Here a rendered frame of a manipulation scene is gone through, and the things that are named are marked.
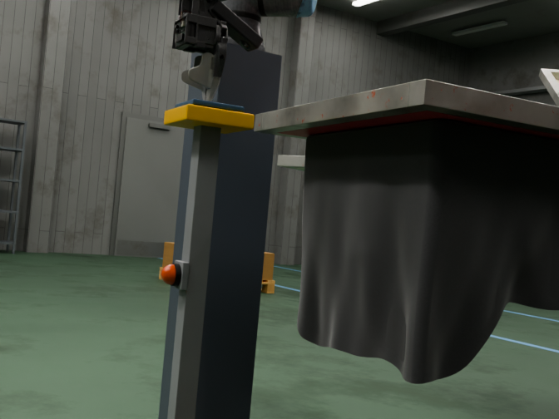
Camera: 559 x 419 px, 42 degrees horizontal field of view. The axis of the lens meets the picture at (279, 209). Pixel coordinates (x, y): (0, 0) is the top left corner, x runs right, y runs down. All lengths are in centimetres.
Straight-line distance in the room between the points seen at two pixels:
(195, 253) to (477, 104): 56
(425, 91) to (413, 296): 34
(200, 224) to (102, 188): 976
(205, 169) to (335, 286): 34
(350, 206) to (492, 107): 35
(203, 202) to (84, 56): 985
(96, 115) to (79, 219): 156
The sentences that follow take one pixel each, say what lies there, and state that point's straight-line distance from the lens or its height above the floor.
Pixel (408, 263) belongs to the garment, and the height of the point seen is 71.
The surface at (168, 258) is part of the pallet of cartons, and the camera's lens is 782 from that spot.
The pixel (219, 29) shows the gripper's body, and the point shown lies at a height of 110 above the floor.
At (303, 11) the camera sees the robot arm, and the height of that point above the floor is 131.
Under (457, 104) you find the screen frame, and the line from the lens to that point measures 111.
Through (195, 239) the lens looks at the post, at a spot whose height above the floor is 72.
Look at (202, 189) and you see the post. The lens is 132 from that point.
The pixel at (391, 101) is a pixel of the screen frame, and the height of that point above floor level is 97.
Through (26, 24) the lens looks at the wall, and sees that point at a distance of 1097.
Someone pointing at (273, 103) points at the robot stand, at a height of 107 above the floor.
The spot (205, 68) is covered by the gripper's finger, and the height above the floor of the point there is 103.
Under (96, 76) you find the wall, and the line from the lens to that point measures 1114.
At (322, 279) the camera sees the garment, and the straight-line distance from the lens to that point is 145.
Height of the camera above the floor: 77
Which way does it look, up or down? 1 degrees up
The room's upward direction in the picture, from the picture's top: 5 degrees clockwise
